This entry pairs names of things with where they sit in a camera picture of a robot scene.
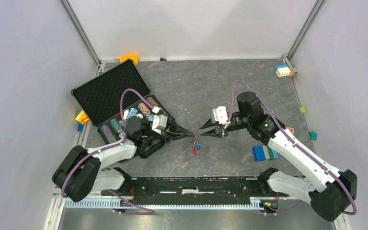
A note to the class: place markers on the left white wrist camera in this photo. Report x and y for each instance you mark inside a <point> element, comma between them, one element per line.
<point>159,115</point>

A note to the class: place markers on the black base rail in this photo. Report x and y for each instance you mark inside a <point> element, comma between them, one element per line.
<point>201,190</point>

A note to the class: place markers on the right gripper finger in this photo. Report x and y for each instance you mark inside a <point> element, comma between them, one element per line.
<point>208,124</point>
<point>216,132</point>

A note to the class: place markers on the yellow orange brick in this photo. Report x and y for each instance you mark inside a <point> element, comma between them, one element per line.
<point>82,117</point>

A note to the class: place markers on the black poker chip case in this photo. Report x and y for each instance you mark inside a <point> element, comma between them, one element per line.
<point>115,96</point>

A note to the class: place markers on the white slotted cable duct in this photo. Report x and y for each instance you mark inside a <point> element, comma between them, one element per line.
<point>116,203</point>

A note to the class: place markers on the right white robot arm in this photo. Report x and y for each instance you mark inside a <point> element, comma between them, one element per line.
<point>328,190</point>

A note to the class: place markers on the blue green white brick stack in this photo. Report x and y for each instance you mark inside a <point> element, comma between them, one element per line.
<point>264,153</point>

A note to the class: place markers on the keyring with blue red tags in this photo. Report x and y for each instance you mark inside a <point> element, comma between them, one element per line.
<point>196,147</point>

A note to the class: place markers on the blue white brown brick stack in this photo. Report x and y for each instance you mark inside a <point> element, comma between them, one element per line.
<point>284,71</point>

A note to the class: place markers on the small blue block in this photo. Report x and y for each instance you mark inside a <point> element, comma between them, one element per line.
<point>80,128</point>

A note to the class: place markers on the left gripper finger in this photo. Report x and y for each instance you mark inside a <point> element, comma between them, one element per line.
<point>174,127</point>
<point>177,136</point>

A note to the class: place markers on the teal cube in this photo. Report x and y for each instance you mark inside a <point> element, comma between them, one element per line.
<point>313,135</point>

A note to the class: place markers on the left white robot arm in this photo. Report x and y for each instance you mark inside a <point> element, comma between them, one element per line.
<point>85,170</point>

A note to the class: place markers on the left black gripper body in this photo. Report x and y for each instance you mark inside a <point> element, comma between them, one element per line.
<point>165,134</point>

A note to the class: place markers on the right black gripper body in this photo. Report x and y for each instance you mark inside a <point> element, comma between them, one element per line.
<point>230,127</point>

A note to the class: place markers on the orange toy brick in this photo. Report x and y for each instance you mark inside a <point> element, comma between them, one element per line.
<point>132,57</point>

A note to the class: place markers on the wooden letter H cube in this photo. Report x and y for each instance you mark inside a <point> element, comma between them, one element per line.
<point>291,129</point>

